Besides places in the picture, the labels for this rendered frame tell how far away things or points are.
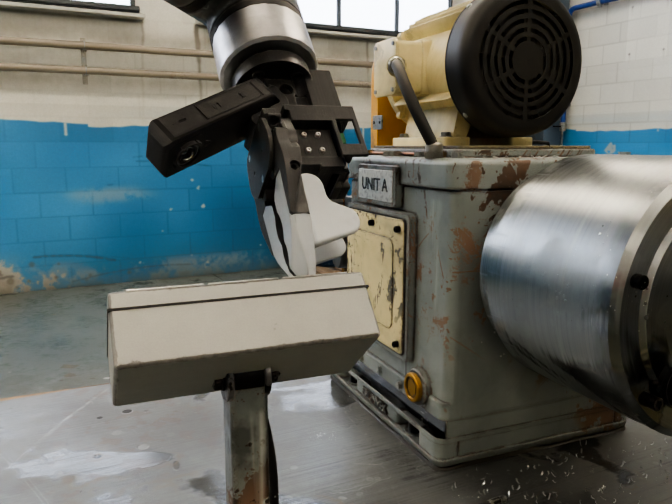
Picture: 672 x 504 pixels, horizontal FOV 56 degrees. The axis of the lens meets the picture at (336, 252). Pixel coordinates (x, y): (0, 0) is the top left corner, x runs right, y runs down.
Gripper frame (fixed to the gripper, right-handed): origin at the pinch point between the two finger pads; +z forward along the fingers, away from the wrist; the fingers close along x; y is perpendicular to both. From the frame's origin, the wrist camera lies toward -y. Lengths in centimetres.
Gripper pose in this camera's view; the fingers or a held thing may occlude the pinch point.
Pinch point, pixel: (297, 276)
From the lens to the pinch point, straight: 46.8
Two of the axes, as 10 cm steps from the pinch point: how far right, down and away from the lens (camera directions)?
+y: 9.2, -0.7, 3.8
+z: 2.5, 8.6, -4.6
